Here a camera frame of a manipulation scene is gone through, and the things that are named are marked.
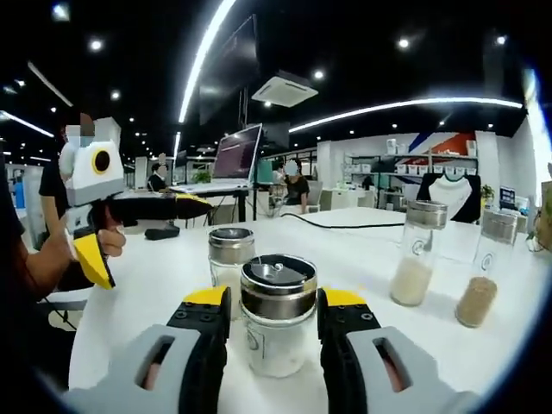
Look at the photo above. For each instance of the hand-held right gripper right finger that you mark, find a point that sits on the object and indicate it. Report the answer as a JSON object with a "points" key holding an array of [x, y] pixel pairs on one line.
{"points": [[340, 345]]}

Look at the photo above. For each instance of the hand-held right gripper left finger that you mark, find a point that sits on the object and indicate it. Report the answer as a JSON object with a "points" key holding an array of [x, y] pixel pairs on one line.
{"points": [[198, 345]]}

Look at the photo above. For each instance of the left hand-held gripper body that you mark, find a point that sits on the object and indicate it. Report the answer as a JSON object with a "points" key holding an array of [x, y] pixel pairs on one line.
{"points": [[86, 181]]}

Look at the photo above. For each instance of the short glass seasoning bottle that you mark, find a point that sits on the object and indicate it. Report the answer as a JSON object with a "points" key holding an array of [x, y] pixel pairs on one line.
{"points": [[276, 345], [230, 246]]}

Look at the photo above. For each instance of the tall seasoning bottle white grains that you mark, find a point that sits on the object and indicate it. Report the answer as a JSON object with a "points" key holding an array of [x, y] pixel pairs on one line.
{"points": [[409, 280]]}

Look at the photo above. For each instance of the tall seasoning bottle brown powder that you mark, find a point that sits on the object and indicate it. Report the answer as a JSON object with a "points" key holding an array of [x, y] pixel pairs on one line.
{"points": [[476, 302]]}

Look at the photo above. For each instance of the person's left hand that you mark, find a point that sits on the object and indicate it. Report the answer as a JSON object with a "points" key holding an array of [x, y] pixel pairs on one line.
{"points": [[113, 243]]}

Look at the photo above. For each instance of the flat black device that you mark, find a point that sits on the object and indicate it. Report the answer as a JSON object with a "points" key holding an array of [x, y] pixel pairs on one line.
{"points": [[161, 233]]}

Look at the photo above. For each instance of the black standing desk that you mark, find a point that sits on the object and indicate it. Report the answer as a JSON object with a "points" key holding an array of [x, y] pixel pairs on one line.
{"points": [[239, 207]]}

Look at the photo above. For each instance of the open silver laptop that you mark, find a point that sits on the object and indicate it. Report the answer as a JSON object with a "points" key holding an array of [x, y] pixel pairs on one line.
{"points": [[237, 155]]}

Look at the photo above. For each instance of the hanging dark monitor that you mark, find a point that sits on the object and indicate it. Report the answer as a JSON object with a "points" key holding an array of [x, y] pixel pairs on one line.
{"points": [[230, 69]]}

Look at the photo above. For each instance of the long straight ceiling light strip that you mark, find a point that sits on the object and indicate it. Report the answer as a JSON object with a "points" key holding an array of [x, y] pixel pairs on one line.
{"points": [[202, 56]]}

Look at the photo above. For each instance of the ceiling air conditioner unit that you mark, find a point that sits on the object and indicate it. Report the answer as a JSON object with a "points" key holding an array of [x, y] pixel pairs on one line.
{"points": [[284, 88]]}

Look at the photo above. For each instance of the black and white shirt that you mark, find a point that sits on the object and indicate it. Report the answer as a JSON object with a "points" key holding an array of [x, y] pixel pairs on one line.
{"points": [[448, 198]]}

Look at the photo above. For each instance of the shelf with white boxes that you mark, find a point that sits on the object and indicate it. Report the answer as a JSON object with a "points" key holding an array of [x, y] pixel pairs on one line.
{"points": [[401, 168]]}

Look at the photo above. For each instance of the small blue screen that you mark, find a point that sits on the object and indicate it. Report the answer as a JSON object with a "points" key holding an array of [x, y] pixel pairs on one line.
{"points": [[511, 198]]}

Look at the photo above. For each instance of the curved ceiling light strip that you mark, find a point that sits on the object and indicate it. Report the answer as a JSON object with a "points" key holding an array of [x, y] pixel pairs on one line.
{"points": [[409, 103]]}

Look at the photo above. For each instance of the group of ceiling spotlights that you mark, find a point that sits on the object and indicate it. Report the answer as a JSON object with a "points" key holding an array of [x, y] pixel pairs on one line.
{"points": [[403, 42]]}

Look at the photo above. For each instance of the red and blue wall graphic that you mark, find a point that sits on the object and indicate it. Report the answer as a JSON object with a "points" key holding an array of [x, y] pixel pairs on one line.
{"points": [[453, 142]]}

